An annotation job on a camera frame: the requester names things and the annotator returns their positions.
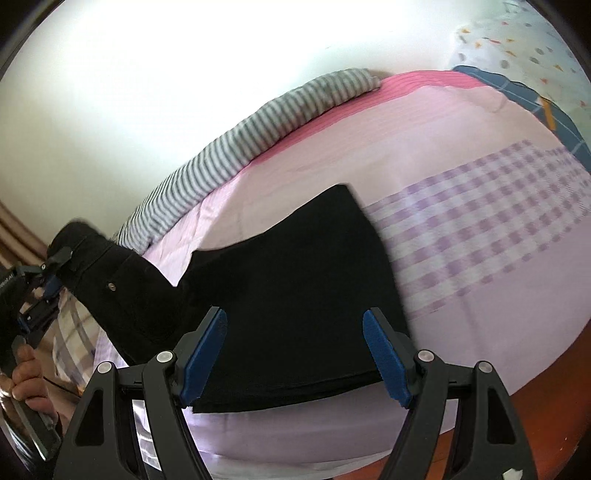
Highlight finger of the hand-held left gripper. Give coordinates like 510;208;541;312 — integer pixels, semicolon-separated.
18;295;63;335
39;247;77;301

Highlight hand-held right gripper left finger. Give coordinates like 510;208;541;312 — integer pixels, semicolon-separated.
53;305;228;480

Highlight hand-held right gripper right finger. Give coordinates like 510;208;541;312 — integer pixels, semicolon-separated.
362;308;539;480

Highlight black pants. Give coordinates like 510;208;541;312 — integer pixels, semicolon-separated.
46;185;411;414

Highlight person's left hand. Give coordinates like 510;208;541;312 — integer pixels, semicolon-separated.
9;345;60;429

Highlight beige plaid cloth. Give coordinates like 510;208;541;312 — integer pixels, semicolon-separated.
51;286;102;384

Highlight beige curtain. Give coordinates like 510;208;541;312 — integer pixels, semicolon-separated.
0;200;49;268

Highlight grey white striped cloth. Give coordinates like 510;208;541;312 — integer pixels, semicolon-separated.
117;68;383;250

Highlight pink lilac bed sheet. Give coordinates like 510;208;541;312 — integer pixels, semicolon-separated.
53;69;591;480

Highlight blue plaid cloth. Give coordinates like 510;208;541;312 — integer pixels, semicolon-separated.
452;65;591;160

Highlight white confetti print cloth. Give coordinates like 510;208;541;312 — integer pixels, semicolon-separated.
450;4;585;112

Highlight brown wooden bed frame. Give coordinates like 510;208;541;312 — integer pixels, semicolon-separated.
379;314;591;480

